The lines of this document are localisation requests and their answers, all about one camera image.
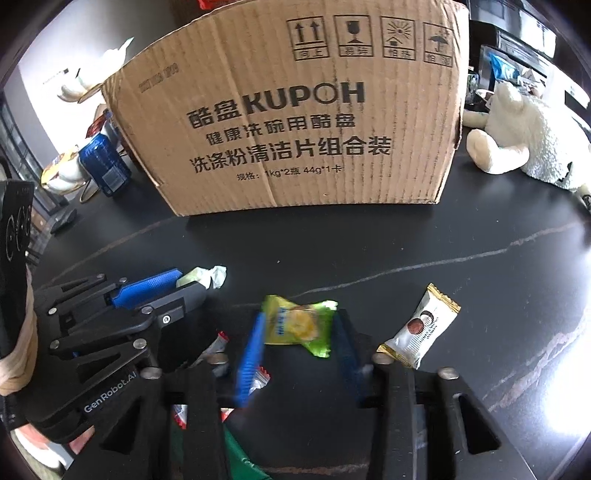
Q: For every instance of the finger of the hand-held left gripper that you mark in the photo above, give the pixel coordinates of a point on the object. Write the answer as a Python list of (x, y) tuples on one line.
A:
[(147, 286), (184, 302)]

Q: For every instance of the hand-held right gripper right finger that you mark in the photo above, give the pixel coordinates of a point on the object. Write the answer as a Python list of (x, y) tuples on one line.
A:
[(353, 369)]

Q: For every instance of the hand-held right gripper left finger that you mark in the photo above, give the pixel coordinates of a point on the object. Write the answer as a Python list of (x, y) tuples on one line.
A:
[(249, 360)]

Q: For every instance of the pale green snack wrapper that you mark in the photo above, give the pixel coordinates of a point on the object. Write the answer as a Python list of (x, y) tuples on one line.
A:
[(203, 275)]

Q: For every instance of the yellow-green snack packet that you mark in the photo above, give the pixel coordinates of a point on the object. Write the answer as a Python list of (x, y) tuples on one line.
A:
[(295, 325)]

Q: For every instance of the pile of mixed snack packets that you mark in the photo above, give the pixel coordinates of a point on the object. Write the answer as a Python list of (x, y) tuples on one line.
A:
[(238, 454)]

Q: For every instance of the brown cardboard box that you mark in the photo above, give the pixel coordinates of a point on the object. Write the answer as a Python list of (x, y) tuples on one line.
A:
[(277, 115)]

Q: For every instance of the person's left hand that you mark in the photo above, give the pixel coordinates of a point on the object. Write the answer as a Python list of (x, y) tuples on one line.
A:
[(41, 451)]

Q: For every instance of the white gold-edged snack packet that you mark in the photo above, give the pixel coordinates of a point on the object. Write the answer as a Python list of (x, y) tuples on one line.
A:
[(415, 330)]

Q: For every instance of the black remote control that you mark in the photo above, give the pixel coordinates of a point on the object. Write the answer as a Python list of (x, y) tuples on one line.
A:
[(63, 220)]

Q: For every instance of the blue drink can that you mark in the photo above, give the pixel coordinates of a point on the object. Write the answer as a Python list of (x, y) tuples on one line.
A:
[(104, 166)]

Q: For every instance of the white bowl on gold stand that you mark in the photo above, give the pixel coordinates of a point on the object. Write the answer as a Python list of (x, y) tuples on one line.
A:
[(64, 177)]

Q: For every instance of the white plush sheep toy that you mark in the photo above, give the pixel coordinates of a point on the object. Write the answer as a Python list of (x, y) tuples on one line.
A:
[(531, 134)]

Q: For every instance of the dark glass bowl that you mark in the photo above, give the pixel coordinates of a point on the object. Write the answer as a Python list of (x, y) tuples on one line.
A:
[(478, 90)]

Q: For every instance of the blue and white packet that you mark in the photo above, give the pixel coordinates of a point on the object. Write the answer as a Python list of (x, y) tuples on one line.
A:
[(503, 69)]

